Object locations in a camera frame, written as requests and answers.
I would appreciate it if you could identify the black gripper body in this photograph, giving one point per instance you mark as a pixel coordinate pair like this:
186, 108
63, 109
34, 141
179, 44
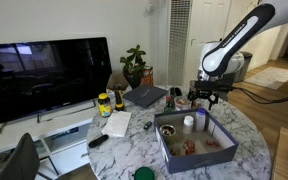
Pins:
205, 88

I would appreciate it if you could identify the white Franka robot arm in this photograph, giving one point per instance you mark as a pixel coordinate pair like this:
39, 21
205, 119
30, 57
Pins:
230, 43

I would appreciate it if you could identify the clear plastic container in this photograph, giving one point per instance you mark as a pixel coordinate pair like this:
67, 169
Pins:
182, 103

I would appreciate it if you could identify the green glass bottle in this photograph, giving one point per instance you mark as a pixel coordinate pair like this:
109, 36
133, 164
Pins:
169, 105

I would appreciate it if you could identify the white bottle with blue cap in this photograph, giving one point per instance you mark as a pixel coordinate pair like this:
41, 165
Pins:
200, 121

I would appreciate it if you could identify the small white bottle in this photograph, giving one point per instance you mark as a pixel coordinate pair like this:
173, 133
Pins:
188, 126

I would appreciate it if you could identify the dark bottle with yellow label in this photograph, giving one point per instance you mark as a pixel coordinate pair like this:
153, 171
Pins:
119, 101

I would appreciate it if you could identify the yellow cap vitamin bottle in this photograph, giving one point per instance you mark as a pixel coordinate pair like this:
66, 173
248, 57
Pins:
105, 106

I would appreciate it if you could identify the small black object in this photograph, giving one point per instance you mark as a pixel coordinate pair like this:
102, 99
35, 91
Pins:
175, 91

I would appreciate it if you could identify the red snack packet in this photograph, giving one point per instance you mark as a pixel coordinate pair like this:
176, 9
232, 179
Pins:
189, 147
212, 143

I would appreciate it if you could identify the grey trash bin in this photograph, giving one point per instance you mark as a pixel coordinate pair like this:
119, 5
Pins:
244, 66

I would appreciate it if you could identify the green tin can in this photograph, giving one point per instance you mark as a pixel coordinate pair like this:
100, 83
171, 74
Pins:
168, 135

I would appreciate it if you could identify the grey notebook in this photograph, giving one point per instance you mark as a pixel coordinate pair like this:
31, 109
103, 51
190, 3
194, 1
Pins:
144, 96

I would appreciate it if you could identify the orange patterned box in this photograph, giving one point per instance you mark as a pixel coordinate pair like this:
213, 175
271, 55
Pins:
147, 76

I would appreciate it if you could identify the small black key fob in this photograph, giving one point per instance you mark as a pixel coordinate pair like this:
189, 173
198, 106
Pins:
147, 125

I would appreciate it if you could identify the white vent grille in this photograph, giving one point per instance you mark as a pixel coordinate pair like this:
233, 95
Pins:
179, 40

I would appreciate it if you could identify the dark plant pot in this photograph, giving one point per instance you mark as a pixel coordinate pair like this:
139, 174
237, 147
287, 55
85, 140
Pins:
134, 80

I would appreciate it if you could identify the beige floor rug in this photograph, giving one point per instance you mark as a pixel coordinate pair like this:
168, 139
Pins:
270, 77

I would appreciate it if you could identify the dark blue cardboard box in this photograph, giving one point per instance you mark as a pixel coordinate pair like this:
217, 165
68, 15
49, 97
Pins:
200, 161

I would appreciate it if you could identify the white door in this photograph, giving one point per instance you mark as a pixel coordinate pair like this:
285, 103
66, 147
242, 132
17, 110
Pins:
207, 23

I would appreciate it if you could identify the green potted plant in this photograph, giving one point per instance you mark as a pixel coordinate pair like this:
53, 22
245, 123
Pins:
134, 60

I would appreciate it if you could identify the tan bag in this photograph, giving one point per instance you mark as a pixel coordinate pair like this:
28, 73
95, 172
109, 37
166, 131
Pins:
117, 81

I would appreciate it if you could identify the white paper napkin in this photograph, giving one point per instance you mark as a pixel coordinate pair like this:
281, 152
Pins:
117, 123

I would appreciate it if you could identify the green round lid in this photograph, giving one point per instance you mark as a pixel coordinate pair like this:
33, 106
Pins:
144, 174

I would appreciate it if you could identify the black remote control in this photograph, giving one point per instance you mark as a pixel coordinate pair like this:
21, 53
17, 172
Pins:
98, 141

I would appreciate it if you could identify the white television stand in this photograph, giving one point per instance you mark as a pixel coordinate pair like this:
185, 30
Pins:
67, 123

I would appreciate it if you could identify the black flat screen television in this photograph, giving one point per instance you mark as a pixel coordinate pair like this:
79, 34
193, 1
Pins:
44, 76

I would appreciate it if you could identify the black chair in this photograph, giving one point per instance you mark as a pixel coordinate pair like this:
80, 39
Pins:
20, 160

